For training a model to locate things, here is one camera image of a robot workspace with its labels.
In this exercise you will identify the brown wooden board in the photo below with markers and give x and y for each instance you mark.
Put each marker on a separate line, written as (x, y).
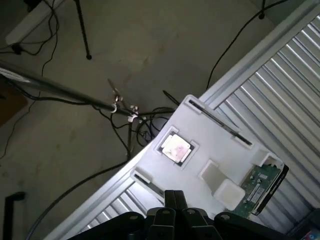
(10, 107)

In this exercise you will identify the metal tripod stand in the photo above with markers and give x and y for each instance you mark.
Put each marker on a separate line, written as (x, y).
(62, 89)

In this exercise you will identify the white shelf board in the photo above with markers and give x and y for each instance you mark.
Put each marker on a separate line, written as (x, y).
(27, 22)

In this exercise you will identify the black metal bracket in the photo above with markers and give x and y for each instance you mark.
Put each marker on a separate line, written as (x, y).
(8, 217)

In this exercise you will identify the white plastic parts rack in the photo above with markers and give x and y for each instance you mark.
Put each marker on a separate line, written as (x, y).
(215, 140)

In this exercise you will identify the small black rod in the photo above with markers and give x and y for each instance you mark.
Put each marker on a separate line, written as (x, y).
(171, 97)

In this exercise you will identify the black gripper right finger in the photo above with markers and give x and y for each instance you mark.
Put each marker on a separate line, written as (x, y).
(192, 225)

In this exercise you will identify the black tripod leg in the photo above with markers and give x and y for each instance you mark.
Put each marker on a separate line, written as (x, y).
(262, 15)
(83, 32)

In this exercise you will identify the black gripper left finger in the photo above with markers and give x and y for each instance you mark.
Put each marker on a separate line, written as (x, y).
(160, 225)

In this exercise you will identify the silver CPU chip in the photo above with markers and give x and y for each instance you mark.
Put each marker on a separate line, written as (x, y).
(176, 148)

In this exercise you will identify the dark box colourful print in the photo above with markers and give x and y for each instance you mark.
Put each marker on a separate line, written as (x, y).
(312, 225)

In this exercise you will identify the hard disk green circuit board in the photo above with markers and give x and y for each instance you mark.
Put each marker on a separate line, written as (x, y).
(260, 185)

